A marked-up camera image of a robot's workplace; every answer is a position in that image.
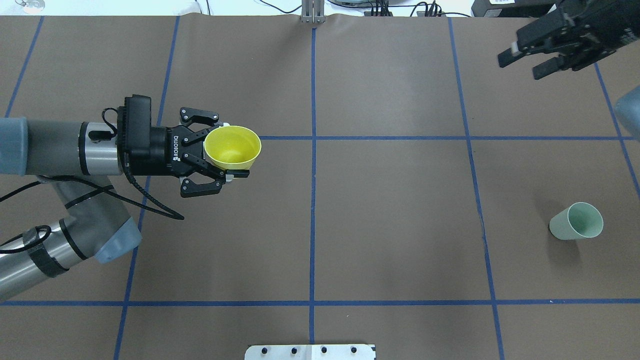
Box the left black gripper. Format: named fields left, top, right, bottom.
left=150, top=106, right=250, bottom=198

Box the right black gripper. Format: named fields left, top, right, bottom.
left=497, top=0, right=640, bottom=80

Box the yellow cup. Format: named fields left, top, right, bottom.
left=203, top=125, right=262, bottom=170

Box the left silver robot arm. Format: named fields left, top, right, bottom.
left=1, top=95, right=256, bottom=301

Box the pale green cup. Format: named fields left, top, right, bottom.
left=548, top=202, right=604, bottom=240

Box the black box with label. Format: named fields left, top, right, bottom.
left=471, top=0, right=556, bottom=18

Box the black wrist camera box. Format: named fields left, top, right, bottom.
left=121, top=95, right=152, bottom=158

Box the aluminium frame post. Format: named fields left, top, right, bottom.
left=300, top=0, right=326, bottom=25

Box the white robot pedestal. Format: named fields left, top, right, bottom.
left=244, top=343, right=377, bottom=360

